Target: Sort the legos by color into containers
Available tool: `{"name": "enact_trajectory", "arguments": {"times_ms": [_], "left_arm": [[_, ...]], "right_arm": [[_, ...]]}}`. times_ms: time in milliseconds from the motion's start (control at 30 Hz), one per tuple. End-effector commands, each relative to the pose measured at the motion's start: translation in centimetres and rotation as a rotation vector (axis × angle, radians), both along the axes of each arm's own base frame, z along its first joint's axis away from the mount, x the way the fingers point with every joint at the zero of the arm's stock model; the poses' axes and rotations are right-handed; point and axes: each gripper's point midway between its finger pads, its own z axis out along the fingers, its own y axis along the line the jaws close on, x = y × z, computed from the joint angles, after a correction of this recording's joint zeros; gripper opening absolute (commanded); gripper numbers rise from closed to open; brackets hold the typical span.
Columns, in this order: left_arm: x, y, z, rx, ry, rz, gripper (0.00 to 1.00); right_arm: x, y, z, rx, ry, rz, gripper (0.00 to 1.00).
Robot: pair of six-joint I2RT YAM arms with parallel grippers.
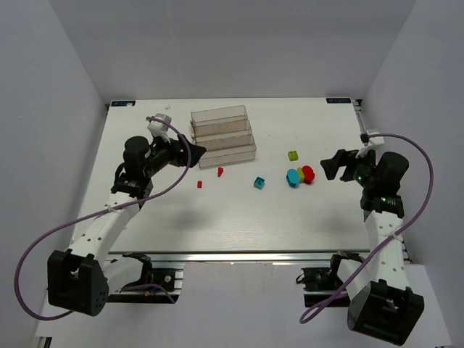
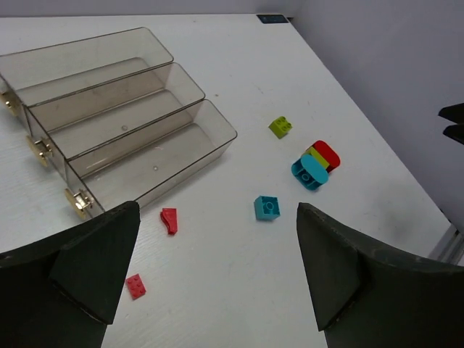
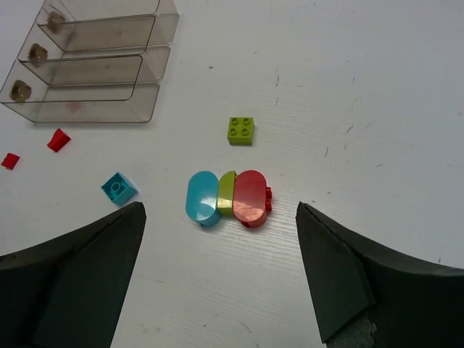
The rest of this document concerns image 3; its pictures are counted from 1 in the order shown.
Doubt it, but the clear bin second row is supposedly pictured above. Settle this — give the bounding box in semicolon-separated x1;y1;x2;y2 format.
17;11;176;86

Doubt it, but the green square lego brick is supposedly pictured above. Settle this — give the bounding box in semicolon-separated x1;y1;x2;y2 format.
227;117;254;146

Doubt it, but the small red lego piece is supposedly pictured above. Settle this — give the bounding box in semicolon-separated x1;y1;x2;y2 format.
1;153;20;170

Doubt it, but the clear bin third row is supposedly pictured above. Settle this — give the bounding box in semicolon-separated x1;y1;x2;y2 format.
36;1;180;52

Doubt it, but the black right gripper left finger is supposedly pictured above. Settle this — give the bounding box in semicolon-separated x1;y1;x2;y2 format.
1;202;146;347

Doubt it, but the red sloped lego piece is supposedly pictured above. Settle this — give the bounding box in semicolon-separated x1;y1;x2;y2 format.
47;128;71;152

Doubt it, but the blue rounded lego brick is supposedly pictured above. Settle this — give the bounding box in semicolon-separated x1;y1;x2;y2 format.
186;170;222;228

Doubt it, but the red rounded lego brick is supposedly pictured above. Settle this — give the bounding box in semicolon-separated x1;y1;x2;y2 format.
233;170;273;228

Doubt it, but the clear bin nearest front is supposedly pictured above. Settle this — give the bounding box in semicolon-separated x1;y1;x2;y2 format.
1;55;160;123

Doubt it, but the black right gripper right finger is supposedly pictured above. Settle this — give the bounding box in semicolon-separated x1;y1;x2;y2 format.
296;203;463;347

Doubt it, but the blue square lego brick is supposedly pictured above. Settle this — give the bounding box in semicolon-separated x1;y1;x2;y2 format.
101;172;138;207

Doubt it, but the green rounded lego brick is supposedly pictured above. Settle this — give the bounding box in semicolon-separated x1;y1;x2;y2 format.
217;170;237;215

